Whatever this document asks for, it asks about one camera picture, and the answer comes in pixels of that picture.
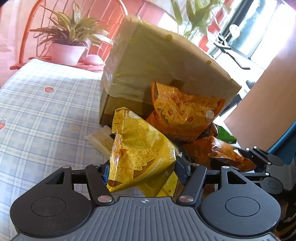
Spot yellow snack packet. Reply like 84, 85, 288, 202
108, 107, 183, 197

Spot brown cardboard box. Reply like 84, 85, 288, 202
99, 15, 242, 127

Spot orange cheese print snack packet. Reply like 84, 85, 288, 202
151, 81, 226, 130

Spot printed backdrop cloth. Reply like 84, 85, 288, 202
0, 0, 223, 71

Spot orange glossy snack packet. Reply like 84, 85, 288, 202
185, 136, 256, 172

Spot window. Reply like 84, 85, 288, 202
222, 0, 296, 58

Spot checked tablecloth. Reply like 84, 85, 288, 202
0, 58, 141, 233

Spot dark patterned cloth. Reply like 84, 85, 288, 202
275, 192, 296, 241

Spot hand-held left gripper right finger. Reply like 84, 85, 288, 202
175, 158, 248, 206

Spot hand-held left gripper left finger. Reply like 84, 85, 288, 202
45, 163, 115, 205

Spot green snack packet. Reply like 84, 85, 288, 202
214, 125, 237, 144

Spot dark orange snack packet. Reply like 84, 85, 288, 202
146, 111, 218, 143

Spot black exercise bike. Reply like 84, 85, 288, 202
214, 24, 255, 89

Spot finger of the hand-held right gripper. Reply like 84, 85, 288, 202
240, 172, 284, 194
238, 146, 284, 166

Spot brown wooden panel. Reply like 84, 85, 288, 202
224, 45, 296, 152

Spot white cracker packet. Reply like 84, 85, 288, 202
85, 125, 115, 156

